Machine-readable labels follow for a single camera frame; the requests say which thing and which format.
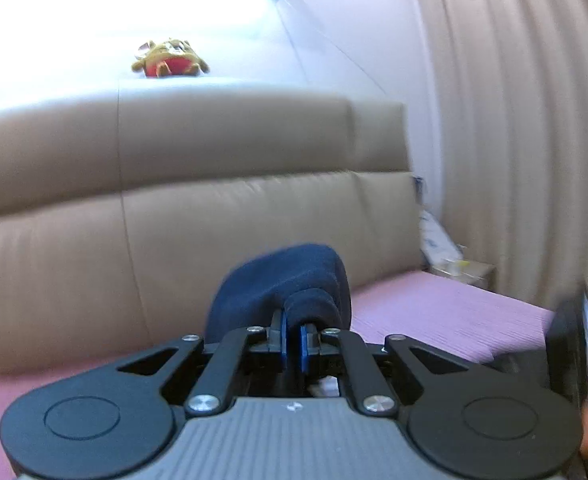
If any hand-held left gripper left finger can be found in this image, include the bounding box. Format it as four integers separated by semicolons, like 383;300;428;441
117;309;289;417

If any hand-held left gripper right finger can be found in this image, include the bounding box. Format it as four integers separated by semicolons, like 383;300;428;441
299;323;470;416

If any dark blue garment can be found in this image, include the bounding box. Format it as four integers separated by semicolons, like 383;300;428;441
206;243;353;347

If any pink sofa seat cover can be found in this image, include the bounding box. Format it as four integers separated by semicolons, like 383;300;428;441
0;269;588;480

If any beige side table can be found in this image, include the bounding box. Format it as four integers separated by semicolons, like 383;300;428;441
431;259;498;292

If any beige leather sofa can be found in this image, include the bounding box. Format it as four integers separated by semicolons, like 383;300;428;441
0;80;425;377

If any white plastic bag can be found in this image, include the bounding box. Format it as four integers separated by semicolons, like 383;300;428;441
418;209;463;267

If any beige curtain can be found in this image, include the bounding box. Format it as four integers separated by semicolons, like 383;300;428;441
408;0;588;313

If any brown and red plush toy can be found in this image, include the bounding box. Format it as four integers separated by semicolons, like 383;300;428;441
131;37;211;79

